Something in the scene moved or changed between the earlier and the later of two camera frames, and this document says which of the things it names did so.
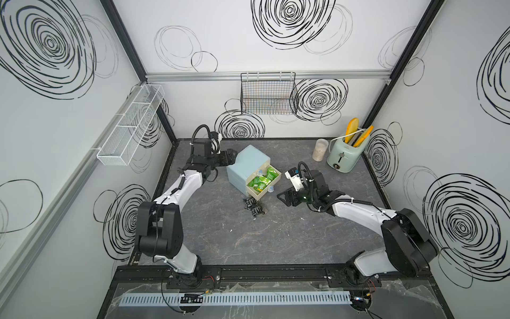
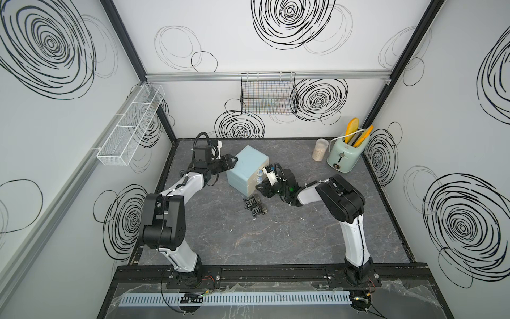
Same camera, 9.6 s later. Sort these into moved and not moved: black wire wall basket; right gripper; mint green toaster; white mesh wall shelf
Moved: right gripper
Not moved: mint green toaster; black wire wall basket; white mesh wall shelf
